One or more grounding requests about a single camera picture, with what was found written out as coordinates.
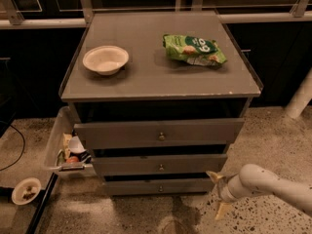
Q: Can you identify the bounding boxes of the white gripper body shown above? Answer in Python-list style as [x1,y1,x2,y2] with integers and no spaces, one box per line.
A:
[216,176,236,203]

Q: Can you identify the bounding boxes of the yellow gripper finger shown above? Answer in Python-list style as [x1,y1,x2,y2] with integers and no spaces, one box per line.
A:
[214,202,232,220]
[206,171,224,183]

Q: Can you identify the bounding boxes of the grey bottom drawer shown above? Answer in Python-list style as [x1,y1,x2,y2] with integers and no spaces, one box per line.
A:
[104,178,215,196]

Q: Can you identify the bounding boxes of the grey drawer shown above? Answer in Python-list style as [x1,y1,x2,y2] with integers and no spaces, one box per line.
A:
[104,178,215,196]
[92,154,227,176]
[74,118,244,149]

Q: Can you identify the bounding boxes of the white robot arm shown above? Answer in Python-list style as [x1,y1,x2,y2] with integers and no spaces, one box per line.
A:
[206,164,312,220]

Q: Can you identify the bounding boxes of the grey middle drawer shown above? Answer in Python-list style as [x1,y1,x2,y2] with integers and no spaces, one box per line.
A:
[92,154,227,176]

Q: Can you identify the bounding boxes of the grey top drawer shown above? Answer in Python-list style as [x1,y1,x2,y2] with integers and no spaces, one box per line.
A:
[74,118,244,149]

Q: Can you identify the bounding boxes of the grey drawer cabinet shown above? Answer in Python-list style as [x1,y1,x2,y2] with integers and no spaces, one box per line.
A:
[59,11,262,188]

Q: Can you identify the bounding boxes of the white pole base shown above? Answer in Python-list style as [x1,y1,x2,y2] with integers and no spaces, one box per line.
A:
[286,68,312,119]

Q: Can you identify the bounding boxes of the green snack bag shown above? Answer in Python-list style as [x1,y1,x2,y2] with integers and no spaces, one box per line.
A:
[163,34,227,66]

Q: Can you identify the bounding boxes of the white cup in bin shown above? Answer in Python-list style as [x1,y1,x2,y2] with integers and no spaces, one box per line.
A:
[68,136,86,154]

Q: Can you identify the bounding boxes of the clear plastic storage bin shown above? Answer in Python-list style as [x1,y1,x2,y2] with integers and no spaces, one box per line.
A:
[42,106,96,178]

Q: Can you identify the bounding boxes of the black floor bar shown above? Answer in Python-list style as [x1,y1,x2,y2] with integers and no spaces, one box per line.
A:
[25,173,59,234]

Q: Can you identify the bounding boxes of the white bowl on floor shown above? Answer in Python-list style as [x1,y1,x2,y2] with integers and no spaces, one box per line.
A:
[12,177,41,206]

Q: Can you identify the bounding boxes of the black cable on floor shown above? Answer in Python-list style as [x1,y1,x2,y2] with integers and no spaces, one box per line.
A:
[0,120,26,173]

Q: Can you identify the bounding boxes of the metal railing frame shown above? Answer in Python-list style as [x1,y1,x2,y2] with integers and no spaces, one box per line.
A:
[0,0,312,28]

